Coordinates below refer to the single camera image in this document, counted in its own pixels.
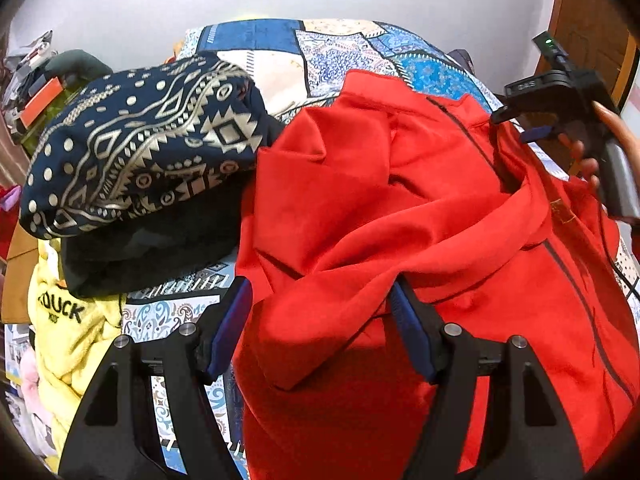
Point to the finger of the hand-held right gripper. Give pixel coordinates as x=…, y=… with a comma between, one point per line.
x=536, y=134
x=505, y=114

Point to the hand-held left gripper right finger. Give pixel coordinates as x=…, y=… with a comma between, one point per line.
x=411, y=331

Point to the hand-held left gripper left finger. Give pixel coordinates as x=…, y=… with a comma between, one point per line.
x=229, y=321

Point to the red jacket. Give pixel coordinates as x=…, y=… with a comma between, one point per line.
x=400, y=200

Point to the person's right hand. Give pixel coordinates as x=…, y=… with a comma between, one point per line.
x=586, y=166

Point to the brown wooden door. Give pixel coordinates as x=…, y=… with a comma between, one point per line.
x=590, y=15

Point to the black cloth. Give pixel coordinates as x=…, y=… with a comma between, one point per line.
x=165, y=245

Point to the yellow printed garment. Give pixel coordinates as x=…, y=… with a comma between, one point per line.
x=75, y=345

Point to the navy patterned cloth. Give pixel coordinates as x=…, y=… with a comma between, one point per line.
x=150, y=135

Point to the tan cardboard box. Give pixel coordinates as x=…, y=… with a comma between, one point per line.
x=17, y=270

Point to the blue patchwork bed sheet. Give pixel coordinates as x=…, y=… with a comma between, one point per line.
x=280, y=75

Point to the orange box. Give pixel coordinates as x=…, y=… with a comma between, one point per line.
x=41, y=102

